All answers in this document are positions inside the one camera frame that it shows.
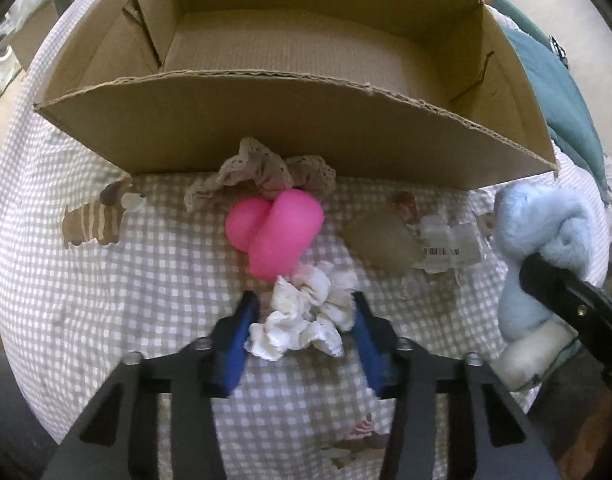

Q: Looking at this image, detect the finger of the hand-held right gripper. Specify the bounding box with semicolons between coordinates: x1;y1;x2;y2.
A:
519;253;612;401

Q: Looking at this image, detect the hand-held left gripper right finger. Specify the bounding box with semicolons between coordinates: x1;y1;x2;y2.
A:
352;291;565;480

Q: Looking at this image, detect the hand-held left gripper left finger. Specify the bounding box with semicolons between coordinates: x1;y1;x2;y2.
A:
42;290;261;480

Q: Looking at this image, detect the light blue plush toy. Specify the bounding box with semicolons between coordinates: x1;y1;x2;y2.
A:
492;182;611;392

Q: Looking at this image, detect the white scrunchie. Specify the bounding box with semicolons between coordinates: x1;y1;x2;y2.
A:
244;265;359;362

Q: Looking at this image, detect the beige pad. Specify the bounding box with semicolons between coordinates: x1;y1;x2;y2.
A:
343;192;482;276

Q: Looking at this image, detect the pink heart-shaped soft toy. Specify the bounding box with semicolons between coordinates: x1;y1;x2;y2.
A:
225;190;325;281

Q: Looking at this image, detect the beige lace scrunchie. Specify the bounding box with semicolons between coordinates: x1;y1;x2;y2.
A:
184;137;337;212

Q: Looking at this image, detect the cardboard box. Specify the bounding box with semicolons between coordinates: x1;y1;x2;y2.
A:
33;0;559;191

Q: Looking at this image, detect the checkered bed sheet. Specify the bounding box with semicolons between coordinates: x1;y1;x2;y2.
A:
0;0;610;480

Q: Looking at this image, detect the teal blanket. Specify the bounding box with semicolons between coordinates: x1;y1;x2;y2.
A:
441;0;609;204

